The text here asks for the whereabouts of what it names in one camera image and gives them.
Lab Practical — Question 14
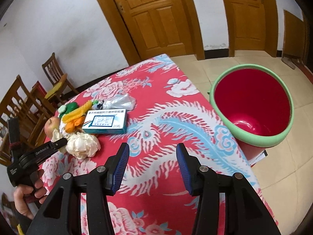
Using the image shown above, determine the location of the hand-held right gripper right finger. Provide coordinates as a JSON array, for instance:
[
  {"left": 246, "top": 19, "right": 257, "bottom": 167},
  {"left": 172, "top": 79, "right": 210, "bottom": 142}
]
[{"left": 176, "top": 143, "right": 282, "bottom": 235}]

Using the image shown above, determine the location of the wooden chair with yellow cushion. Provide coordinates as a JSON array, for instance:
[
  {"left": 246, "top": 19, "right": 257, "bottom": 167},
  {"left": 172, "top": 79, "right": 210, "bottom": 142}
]
[{"left": 42, "top": 52, "right": 79, "bottom": 103}]

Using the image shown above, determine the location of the leaning wooden board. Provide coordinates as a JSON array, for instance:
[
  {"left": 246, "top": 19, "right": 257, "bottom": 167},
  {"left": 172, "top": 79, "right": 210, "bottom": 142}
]
[{"left": 284, "top": 10, "right": 307, "bottom": 60}]

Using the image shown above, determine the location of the red bucket with green rim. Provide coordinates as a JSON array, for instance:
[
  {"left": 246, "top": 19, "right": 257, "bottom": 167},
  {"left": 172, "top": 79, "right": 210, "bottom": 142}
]
[{"left": 210, "top": 64, "right": 294, "bottom": 162}]

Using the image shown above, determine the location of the clear plastic bag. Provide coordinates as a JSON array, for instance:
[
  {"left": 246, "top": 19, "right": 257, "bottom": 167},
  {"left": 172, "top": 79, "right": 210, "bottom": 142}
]
[{"left": 103, "top": 93, "right": 136, "bottom": 110}]

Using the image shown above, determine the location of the wooden panel door with hinge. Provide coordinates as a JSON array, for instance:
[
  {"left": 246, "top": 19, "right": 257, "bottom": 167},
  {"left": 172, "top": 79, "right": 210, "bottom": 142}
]
[{"left": 88, "top": 0, "right": 204, "bottom": 65}]

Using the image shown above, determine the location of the large white tissue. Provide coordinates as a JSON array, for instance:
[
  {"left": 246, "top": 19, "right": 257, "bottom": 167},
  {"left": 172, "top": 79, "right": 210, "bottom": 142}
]
[{"left": 66, "top": 132, "right": 101, "bottom": 159}]

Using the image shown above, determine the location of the apple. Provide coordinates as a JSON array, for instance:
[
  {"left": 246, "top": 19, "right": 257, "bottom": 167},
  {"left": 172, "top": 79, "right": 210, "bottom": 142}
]
[{"left": 44, "top": 117, "right": 61, "bottom": 137}]

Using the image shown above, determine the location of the person's left hand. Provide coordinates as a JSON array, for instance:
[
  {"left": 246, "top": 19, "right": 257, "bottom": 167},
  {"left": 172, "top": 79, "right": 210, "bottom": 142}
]
[{"left": 13, "top": 170, "right": 47, "bottom": 219}]

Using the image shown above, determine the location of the small white tissue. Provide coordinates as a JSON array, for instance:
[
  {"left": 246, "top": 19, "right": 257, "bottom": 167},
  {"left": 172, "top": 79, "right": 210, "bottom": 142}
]
[{"left": 51, "top": 128, "right": 67, "bottom": 153}]

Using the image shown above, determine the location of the green vegetable toy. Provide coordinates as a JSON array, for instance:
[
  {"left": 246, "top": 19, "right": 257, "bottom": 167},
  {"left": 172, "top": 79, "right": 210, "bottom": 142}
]
[{"left": 59, "top": 102, "right": 80, "bottom": 114}]

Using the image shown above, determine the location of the red floral blanket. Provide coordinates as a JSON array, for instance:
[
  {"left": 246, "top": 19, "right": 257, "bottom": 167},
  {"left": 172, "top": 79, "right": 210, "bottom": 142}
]
[{"left": 40, "top": 54, "right": 279, "bottom": 235}]

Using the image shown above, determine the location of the grey dustpan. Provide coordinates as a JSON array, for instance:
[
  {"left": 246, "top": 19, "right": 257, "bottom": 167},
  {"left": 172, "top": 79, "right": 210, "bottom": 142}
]
[{"left": 281, "top": 53, "right": 303, "bottom": 69}]

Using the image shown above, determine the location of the orange crumpled wrapper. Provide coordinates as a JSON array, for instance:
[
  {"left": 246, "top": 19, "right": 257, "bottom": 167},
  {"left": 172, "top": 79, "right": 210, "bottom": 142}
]
[{"left": 66, "top": 117, "right": 85, "bottom": 133}]

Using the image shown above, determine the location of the yellow foam fruit net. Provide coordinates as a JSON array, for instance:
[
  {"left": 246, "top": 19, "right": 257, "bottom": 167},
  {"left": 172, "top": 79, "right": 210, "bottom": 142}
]
[{"left": 61, "top": 102, "right": 92, "bottom": 123}]

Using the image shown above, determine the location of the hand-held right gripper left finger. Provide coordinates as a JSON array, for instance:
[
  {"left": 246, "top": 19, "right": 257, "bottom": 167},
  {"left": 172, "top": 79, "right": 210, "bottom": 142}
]
[{"left": 26, "top": 143, "right": 130, "bottom": 235}]

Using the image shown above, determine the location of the wooden panel door with latch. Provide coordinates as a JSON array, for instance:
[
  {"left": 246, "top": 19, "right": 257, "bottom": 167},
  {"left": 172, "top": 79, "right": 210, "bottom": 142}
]
[{"left": 218, "top": 0, "right": 278, "bottom": 57}]

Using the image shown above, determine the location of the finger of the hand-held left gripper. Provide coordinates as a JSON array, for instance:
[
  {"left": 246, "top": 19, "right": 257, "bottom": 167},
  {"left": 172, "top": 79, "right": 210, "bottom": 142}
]
[{"left": 51, "top": 138, "right": 68, "bottom": 151}]

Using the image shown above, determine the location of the white and blue medicine box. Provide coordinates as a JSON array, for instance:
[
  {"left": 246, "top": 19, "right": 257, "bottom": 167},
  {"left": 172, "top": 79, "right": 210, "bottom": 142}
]
[{"left": 82, "top": 108, "right": 128, "bottom": 135}]

